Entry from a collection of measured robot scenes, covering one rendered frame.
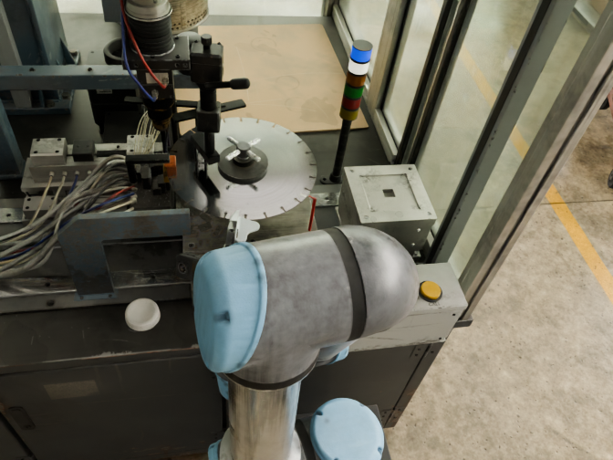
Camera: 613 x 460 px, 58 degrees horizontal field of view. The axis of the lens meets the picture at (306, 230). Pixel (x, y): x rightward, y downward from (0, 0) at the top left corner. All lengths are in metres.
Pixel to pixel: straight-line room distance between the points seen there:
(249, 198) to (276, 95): 0.67
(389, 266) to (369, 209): 0.72
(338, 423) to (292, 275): 0.43
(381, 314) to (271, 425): 0.22
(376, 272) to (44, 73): 1.01
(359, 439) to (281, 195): 0.53
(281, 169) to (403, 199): 0.29
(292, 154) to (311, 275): 0.79
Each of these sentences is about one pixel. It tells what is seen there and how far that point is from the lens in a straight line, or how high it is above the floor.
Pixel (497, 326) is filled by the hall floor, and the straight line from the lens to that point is 2.32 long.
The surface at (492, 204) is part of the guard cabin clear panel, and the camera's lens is 1.14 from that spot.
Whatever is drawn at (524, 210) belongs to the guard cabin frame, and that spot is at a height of 1.11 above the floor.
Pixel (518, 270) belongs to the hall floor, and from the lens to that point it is 2.53.
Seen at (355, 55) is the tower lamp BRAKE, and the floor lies 1.14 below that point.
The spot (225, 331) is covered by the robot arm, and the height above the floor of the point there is 1.37.
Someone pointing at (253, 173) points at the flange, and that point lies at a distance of 1.20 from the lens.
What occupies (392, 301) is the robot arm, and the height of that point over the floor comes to 1.36.
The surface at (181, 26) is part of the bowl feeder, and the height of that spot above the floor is 0.92.
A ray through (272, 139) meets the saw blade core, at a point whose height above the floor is 0.95.
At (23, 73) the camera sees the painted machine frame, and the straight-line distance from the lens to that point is 1.38.
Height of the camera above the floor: 1.79
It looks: 49 degrees down
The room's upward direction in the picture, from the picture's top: 9 degrees clockwise
